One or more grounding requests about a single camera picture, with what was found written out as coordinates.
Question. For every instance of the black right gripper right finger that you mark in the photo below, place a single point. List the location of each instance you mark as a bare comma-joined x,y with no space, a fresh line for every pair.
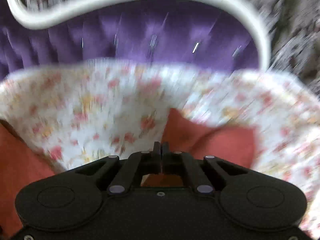
203,176

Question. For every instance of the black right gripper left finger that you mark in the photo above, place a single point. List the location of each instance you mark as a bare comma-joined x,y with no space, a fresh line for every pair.
115,176

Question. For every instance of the rust red pants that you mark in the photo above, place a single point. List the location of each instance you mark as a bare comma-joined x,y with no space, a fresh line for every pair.
21,166

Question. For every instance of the floral bed sheet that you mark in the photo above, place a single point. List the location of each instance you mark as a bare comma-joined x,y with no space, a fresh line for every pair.
73,115

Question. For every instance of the brown damask curtain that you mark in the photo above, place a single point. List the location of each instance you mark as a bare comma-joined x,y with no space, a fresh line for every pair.
294,29

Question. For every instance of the purple tufted headboard white frame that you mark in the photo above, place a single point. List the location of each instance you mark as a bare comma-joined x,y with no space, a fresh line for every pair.
223,35

